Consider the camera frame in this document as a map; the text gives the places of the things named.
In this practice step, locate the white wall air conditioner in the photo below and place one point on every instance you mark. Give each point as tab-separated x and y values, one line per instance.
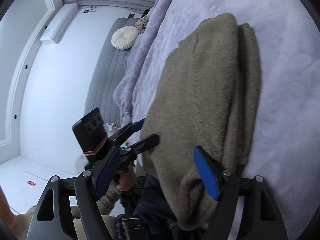
59	24

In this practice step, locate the olive green knit sweater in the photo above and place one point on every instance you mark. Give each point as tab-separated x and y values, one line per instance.
207	96

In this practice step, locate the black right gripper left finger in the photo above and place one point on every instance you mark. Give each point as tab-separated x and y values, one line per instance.
53	219

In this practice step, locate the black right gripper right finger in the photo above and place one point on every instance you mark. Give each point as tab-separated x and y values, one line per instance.
260	217

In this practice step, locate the camouflage sleeve forearm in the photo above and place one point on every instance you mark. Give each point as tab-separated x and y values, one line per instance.
107	202

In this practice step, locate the grey quilted headboard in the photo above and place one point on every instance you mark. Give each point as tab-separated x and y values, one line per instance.
109	71

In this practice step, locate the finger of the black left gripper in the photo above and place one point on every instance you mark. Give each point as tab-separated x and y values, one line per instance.
125	132
146	144

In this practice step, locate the lavender plush bed blanket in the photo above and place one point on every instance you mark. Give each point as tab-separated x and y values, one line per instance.
285	142

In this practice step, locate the crumpled tan small garment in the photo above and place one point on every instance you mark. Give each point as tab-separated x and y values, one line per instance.
142	23

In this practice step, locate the round cream pleated cushion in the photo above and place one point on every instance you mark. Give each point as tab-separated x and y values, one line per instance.
124	38

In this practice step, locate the person's left hand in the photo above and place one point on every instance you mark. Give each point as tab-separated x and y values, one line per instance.
127	179

